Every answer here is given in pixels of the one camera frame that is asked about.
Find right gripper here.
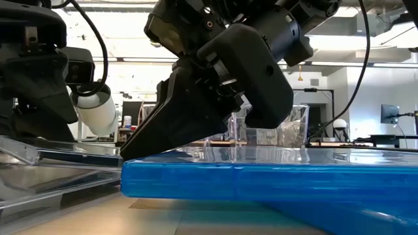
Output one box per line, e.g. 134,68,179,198
120,22,295,162

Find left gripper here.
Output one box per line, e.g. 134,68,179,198
0,9,80,142

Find clear jewel case silver disc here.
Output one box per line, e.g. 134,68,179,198
0,135,124,174

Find clear jewel case black tray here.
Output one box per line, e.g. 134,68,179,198
0,169,122,227

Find black computer monitor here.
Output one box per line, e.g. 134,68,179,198
121,101,146,131

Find white dome lamp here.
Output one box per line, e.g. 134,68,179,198
332,118,349,143

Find black background table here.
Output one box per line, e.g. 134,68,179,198
355,134,418,148

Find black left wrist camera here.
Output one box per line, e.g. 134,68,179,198
61,47,96,86

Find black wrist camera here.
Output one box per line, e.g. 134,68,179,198
143,0,229,66
61,47,96,86

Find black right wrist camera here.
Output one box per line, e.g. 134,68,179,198
143,0,229,66

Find black doorway frame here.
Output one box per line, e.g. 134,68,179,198
289,87,335,144

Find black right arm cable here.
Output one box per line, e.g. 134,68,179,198
306,0,372,145

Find black wall monitor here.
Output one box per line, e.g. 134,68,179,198
380,104,400,125

